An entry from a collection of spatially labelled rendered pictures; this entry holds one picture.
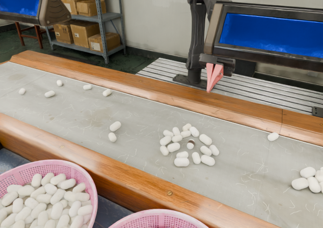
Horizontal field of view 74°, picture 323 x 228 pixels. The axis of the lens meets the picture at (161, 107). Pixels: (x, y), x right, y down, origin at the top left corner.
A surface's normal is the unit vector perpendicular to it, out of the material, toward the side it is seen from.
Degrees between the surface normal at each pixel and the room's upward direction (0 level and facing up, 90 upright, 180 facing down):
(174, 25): 90
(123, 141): 0
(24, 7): 58
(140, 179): 0
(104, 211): 0
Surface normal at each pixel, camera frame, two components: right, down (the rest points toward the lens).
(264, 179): 0.00, -0.82
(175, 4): -0.47, 0.50
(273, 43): -0.37, 0.00
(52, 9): 0.90, 0.26
